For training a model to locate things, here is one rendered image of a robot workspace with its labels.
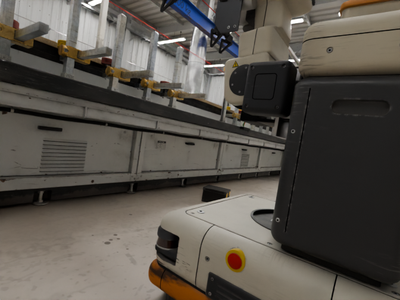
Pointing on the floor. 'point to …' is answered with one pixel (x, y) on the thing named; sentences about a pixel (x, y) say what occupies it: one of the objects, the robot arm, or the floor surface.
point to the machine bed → (110, 146)
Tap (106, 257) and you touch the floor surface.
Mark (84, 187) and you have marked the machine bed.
